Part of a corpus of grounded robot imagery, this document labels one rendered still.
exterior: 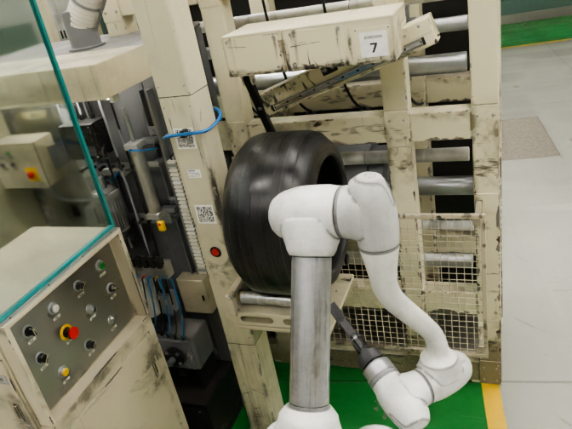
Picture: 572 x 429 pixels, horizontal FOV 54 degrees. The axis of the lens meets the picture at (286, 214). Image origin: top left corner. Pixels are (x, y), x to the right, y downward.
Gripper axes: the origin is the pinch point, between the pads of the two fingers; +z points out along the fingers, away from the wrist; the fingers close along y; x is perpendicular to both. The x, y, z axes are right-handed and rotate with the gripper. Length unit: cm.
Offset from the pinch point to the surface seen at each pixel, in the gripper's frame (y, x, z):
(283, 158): -30, 14, 39
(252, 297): 14.6, -21.0, 32.3
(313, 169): -23.9, 19.8, 33.2
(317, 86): -17, 43, 71
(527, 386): 126, 57, -22
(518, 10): 549, 589, 558
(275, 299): 14.7, -14.3, 26.2
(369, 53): -35, 57, 51
